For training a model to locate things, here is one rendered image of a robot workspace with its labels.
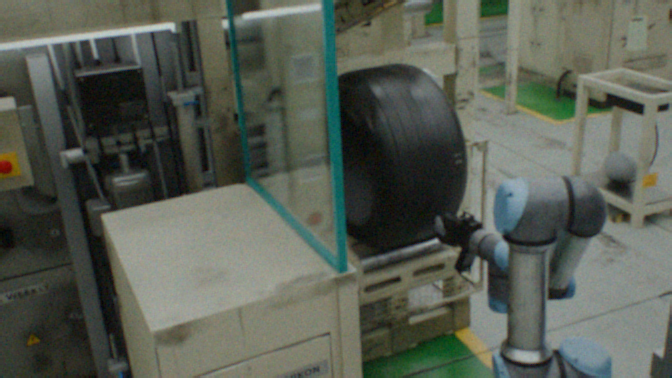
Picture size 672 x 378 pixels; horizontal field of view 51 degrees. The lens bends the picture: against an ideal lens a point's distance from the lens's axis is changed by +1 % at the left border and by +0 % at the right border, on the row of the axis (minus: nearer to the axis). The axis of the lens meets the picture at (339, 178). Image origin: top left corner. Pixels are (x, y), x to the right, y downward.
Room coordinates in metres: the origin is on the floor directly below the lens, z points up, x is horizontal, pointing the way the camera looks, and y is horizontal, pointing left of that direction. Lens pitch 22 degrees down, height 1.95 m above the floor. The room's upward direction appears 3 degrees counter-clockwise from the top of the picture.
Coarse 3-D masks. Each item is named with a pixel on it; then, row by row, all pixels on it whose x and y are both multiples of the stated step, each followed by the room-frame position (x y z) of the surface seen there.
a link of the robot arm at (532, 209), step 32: (512, 192) 1.33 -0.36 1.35; (544, 192) 1.32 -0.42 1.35; (512, 224) 1.30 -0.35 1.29; (544, 224) 1.30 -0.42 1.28; (512, 256) 1.33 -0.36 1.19; (544, 256) 1.32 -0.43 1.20; (512, 288) 1.33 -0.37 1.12; (544, 288) 1.31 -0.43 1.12; (512, 320) 1.32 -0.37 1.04; (544, 320) 1.31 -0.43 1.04; (512, 352) 1.30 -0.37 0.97; (544, 352) 1.29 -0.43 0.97
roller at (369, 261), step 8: (424, 240) 1.95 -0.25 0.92; (432, 240) 1.95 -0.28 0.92; (392, 248) 1.90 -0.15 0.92; (400, 248) 1.90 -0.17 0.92; (408, 248) 1.91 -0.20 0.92; (416, 248) 1.92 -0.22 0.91; (424, 248) 1.93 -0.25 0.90; (432, 248) 1.94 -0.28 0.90; (368, 256) 1.86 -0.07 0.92; (376, 256) 1.87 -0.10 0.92; (384, 256) 1.87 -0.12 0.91; (392, 256) 1.88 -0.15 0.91; (400, 256) 1.89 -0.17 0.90; (408, 256) 1.90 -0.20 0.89; (368, 264) 1.84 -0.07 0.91; (376, 264) 1.85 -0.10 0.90; (384, 264) 1.87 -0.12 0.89
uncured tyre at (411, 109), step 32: (352, 96) 1.94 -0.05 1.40; (384, 96) 1.89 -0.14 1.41; (416, 96) 1.92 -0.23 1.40; (352, 128) 2.30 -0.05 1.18; (384, 128) 1.83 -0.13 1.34; (416, 128) 1.84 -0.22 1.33; (448, 128) 1.87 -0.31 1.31; (352, 160) 2.28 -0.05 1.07; (384, 160) 1.79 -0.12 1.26; (416, 160) 1.79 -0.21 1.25; (448, 160) 1.83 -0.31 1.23; (352, 192) 2.21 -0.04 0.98; (384, 192) 1.78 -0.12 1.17; (416, 192) 1.78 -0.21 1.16; (448, 192) 1.82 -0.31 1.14; (352, 224) 1.98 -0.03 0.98; (384, 224) 1.80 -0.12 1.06; (416, 224) 1.81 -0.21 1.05
